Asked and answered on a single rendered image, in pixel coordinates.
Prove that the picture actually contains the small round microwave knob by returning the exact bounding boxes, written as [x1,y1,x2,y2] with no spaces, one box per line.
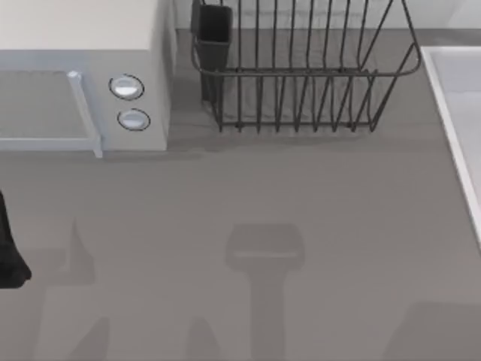
[116,108,152,132]

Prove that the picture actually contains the large round microwave knob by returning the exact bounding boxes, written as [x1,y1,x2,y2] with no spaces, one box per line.
[107,73,146,102]

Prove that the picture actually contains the black cutlery holder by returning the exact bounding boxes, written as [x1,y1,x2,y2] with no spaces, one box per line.
[190,0,234,102]

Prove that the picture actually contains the microwave glass door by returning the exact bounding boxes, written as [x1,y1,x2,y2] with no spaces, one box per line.
[0,69,104,159]

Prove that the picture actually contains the pale microwave oven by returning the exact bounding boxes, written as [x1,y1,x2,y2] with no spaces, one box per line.
[0,0,177,159]

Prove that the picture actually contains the white sink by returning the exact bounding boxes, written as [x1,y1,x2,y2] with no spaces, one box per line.
[419,45,481,253]

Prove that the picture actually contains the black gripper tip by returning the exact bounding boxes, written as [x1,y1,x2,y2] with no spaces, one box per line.
[0,190,32,290]

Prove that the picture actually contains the black wire dish rack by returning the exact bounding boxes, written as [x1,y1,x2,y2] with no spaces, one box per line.
[189,0,421,134]

